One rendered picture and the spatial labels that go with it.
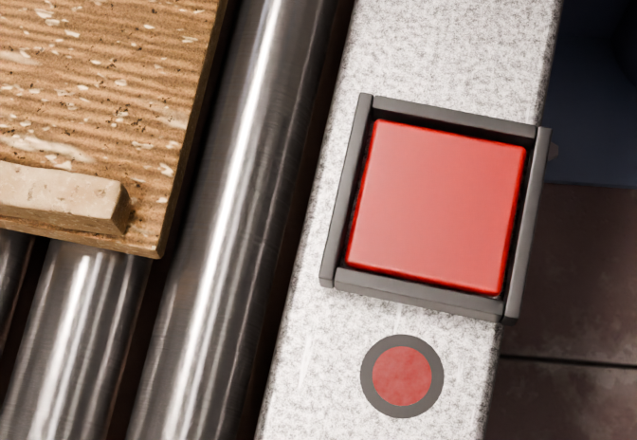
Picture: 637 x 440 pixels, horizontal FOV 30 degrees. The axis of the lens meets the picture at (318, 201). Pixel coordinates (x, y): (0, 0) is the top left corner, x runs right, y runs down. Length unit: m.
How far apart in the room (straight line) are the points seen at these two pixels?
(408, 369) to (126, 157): 0.13
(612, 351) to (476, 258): 0.97
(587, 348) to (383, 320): 0.96
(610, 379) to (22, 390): 1.01
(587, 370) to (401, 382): 0.95
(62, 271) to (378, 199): 0.13
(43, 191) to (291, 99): 0.11
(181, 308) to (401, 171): 0.10
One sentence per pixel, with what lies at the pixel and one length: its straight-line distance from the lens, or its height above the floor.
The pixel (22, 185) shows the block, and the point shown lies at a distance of 0.44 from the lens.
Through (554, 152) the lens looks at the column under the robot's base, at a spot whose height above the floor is 0.02.
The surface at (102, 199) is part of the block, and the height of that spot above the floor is 0.96.
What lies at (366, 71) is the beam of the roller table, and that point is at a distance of 0.49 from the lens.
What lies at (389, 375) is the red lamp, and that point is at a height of 0.92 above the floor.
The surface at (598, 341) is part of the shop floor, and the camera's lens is 1.41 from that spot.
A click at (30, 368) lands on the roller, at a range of 0.47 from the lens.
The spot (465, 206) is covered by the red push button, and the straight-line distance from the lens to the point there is 0.45.
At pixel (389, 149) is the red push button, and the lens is 0.46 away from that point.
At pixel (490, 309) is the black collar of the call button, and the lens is 0.44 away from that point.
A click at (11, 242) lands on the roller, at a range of 0.49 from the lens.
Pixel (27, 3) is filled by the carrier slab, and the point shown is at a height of 0.94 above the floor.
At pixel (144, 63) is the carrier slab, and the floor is 0.94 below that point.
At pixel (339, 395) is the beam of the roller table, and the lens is 0.45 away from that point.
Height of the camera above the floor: 1.37
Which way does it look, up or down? 74 degrees down
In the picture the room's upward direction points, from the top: 8 degrees counter-clockwise
